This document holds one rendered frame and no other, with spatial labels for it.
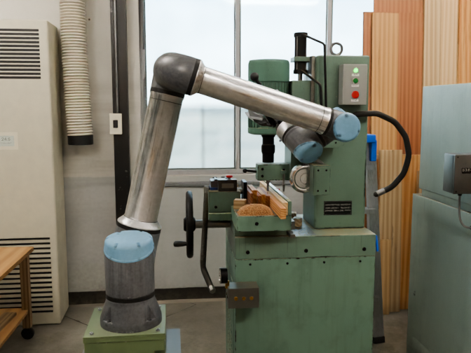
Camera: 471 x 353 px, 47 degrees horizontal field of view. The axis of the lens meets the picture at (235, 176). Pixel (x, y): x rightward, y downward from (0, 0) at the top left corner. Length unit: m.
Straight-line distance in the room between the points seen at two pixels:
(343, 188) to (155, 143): 0.89
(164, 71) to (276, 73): 0.69
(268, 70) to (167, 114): 0.61
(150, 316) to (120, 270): 0.17
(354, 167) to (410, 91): 1.54
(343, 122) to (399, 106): 2.04
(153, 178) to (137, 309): 0.42
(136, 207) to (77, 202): 1.86
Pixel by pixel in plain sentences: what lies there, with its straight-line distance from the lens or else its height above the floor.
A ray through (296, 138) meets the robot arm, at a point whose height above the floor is 1.21.
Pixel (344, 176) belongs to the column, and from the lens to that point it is 2.31.
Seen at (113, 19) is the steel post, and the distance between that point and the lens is 3.53.
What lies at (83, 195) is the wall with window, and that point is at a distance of 3.64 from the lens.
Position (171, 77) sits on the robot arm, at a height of 1.40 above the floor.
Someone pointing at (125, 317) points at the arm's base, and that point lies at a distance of 1.70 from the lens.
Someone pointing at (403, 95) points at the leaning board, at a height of 1.38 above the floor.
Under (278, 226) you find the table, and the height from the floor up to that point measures 0.86.
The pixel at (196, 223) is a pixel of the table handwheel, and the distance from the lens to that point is 2.34.
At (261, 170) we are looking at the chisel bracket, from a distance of 2.31.
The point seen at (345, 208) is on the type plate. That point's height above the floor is 0.89.
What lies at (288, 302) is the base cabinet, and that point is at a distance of 2.26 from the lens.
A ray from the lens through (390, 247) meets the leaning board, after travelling 3.57.
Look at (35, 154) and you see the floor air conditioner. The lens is 3.36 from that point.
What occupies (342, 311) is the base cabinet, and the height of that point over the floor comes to 0.48.
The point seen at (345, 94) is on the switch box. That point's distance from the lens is 2.23.
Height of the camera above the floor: 1.31
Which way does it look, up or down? 7 degrees down
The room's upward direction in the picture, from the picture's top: straight up
